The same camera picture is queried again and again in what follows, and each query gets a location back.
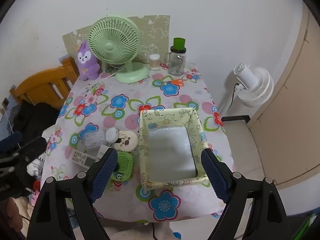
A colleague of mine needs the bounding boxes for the purple plush toy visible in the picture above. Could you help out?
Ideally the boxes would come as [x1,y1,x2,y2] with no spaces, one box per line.
[76,41,101,81]

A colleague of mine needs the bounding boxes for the white dome light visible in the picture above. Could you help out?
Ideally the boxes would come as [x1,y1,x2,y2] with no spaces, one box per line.
[105,127,120,144]

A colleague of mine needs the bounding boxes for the white fan cable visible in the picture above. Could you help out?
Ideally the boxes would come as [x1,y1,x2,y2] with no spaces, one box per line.
[94,66,125,83]

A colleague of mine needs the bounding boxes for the beige door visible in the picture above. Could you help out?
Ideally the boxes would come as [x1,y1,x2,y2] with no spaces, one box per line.
[250,5,320,190]

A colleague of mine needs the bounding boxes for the cotton swab jar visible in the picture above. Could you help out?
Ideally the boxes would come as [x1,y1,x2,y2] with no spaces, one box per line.
[149,52,161,70]

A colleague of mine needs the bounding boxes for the black clothing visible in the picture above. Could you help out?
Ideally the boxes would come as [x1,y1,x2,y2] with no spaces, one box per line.
[10,100,60,150]

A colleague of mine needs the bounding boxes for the clear container of white clips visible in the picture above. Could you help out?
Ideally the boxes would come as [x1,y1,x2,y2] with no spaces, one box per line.
[82,129,108,152]

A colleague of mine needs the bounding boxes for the glass mug jar green lid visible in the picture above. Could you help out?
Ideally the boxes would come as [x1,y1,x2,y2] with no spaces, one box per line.
[167,37,187,76]

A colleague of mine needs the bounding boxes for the wooden chair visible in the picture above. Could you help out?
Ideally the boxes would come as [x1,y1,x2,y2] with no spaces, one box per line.
[10,56,78,110]

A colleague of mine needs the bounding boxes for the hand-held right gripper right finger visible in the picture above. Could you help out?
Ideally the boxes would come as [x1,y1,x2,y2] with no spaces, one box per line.
[201,148,295,240]

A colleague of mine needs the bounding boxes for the orange handled scissors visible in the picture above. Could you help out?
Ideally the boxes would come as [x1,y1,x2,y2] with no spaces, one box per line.
[162,79,184,87]

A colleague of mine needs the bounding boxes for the green printed fabric storage box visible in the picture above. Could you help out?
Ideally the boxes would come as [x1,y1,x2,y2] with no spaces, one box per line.
[139,107,210,189]

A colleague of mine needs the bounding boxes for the green desk fan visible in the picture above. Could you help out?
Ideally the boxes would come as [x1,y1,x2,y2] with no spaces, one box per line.
[88,16,150,83]

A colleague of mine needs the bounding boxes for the green mesh device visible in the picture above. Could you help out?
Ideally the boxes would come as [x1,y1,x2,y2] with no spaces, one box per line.
[110,151,134,180]

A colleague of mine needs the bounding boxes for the black fan power cable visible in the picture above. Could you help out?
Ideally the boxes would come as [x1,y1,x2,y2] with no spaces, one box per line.
[229,82,241,107]

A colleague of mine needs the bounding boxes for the floral tablecloth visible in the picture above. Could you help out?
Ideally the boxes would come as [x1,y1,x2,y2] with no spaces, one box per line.
[40,64,235,230]

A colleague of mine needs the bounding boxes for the pale green printed board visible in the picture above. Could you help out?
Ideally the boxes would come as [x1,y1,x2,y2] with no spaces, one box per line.
[62,15,172,67]

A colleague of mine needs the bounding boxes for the person's left forearm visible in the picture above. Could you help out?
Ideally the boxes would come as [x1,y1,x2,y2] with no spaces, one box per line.
[5,197,24,233]

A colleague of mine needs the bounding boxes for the cream round compact mirror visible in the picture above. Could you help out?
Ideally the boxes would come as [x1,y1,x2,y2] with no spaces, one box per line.
[113,130,138,153]

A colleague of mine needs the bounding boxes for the white standing fan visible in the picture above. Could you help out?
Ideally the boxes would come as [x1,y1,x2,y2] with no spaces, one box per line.
[220,64,274,120]

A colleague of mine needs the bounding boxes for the white remote control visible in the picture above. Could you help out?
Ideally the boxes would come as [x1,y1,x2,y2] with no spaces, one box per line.
[70,149,99,168]

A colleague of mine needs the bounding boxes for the white power adapter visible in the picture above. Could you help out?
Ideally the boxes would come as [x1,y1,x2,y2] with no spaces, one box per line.
[96,145,113,160]

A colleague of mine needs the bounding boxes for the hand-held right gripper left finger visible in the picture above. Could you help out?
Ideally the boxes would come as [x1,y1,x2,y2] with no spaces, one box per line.
[26,147,118,240]

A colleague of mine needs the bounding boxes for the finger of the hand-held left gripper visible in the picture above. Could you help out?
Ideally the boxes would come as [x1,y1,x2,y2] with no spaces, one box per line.
[0,131,23,153]
[14,136,48,162]

